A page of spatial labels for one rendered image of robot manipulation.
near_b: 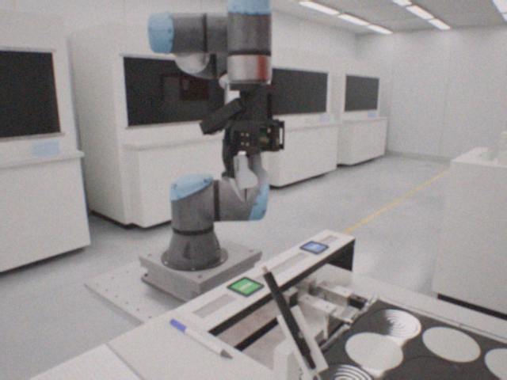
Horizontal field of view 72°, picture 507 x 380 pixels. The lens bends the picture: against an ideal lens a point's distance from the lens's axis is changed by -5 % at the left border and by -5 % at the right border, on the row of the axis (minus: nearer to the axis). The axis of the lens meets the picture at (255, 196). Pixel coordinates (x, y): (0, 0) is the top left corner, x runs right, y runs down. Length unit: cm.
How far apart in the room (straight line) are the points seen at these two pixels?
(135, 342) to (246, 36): 52
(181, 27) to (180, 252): 56
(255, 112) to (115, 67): 313
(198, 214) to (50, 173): 237
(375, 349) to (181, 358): 35
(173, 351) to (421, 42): 861
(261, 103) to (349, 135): 639
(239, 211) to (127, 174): 289
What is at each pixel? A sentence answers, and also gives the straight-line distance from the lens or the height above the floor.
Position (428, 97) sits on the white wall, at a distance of 876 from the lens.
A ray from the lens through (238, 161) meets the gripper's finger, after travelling 65.
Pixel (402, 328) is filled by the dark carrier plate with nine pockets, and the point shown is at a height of 90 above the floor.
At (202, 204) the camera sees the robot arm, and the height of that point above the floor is 107.
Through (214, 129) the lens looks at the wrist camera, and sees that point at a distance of 69.
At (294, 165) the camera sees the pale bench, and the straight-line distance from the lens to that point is 541.
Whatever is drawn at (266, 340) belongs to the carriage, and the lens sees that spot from 75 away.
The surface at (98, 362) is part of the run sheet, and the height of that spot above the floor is 97.
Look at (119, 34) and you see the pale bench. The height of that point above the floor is 189.
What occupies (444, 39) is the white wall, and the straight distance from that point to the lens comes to 879.
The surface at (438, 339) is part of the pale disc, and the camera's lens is 79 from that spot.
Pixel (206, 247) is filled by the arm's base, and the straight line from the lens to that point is 99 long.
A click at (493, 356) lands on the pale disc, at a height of 90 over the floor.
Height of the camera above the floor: 134
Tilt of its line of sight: 16 degrees down
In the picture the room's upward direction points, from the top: straight up
